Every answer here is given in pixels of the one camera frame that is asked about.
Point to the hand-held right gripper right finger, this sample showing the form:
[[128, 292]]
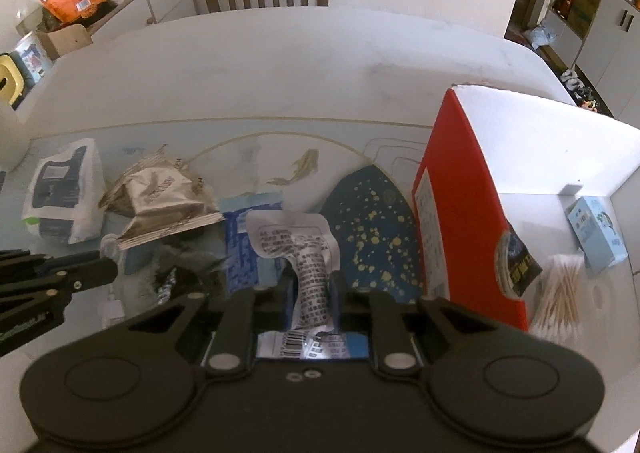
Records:
[[334, 300]]

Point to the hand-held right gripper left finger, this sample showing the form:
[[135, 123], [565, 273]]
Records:
[[286, 300]]

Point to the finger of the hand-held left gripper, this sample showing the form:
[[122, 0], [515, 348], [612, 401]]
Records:
[[20, 258], [90, 273]]

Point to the clear packet with white label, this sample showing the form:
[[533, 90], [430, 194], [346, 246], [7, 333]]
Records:
[[310, 258]]

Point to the blue packet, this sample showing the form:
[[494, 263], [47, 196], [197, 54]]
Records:
[[242, 253]]

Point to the white wet wipes pack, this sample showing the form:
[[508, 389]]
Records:
[[60, 193]]

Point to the bag of black screws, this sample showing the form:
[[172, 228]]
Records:
[[190, 268]]

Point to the brown foil packet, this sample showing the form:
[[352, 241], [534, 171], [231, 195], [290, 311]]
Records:
[[160, 198]]

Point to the red cardboard box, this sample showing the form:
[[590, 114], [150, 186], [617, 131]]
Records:
[[460, 198]]

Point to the black packet with yellow print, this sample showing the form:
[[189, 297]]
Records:
[[520, 265]]

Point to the cotton swabs pack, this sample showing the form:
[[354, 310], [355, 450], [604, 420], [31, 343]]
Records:
[[560, 298]]

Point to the light blue small box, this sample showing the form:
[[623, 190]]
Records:
[[597, 233]]

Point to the clear tape roll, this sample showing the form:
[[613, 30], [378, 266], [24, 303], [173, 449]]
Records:
[[612, 300]]

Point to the white desktop table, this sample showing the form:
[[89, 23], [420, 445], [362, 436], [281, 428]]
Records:
[[280, 68]]

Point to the white pitcher with steel lid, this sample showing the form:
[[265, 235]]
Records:
[[10, 138]]

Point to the yellow-rimmed dark container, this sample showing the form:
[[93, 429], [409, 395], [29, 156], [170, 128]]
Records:
[[10, 78]]

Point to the white mug with blue print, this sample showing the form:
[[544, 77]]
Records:
[[32, 58]]

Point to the brown cardboard box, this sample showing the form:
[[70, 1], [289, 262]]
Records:
[[62, 40]]

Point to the row of shoes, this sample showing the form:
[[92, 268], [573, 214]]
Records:
[[580, 90]]

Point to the light blue bag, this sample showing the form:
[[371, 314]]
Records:
[[544, 35]]

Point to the white wardrobe cabinet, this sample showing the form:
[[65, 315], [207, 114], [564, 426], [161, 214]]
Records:
[[615, 43]]

